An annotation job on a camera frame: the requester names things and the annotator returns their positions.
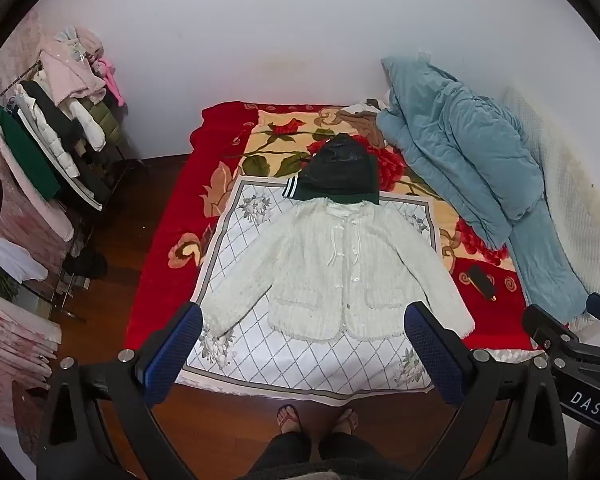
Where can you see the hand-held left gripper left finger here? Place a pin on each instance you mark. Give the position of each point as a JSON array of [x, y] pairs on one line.
[[176, 355]]

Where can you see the white fuzzy jacket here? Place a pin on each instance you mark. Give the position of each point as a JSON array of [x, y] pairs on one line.
[[330, 270]]

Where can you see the person's right foot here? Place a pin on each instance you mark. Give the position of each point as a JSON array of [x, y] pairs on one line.
[[346, 421]]

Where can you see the metal clothes rack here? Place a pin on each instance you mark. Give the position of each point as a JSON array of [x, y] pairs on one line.
[[80, 270]]

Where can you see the dark green garment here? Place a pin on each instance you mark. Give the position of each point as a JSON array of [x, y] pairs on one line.
[[22, 152]]

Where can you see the red floral blanket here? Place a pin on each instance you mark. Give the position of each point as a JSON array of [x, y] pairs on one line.
[[180, 210]]

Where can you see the black hanging garment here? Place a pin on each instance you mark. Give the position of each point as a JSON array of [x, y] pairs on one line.
[[75, 160]]

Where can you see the white diamond-pattern floral mat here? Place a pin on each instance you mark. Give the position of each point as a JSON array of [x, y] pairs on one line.
[[260, 355]]

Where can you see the person's left foot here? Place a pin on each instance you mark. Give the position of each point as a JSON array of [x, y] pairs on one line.
[[289, 420]]

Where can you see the white folded cloth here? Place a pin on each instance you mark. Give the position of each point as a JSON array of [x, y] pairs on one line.
[[15, 260]]

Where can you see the hot pink garment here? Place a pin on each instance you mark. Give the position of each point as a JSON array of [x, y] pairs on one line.
[[114, 82]]

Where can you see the black and green jacket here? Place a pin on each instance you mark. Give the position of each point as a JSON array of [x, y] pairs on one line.
[[337, 167]]

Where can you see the brown cloth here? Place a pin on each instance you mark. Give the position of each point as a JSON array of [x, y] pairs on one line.
[[360, 122]]

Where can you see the pink patterned fabric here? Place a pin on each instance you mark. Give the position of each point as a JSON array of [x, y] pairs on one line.
[[10, 345]]

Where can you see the olive puffer jacket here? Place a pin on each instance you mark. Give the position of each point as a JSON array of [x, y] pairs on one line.
[[102, 122]]

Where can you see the white puffer vest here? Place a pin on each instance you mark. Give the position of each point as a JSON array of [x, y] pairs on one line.
[[50, 135]]

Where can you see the person's foot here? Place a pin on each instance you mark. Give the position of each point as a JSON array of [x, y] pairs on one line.
[[289, 420], [346, 421]]

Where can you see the person's dark trousers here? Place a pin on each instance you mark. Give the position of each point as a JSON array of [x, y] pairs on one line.
[[305, 455]]

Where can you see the light pink long coat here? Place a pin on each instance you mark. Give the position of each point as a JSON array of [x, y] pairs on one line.
[[40, 210]]

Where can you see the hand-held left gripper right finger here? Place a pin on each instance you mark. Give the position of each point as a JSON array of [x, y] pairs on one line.
[[430, 355]]

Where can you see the pale pink fluffy garment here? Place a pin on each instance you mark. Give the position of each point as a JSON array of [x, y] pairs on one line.
[[72, 70]]

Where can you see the black shoes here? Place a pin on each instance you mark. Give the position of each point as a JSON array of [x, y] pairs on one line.
[[87, 265]]

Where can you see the light blue quilt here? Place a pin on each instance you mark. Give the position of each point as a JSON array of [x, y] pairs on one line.
[[460, 160]]

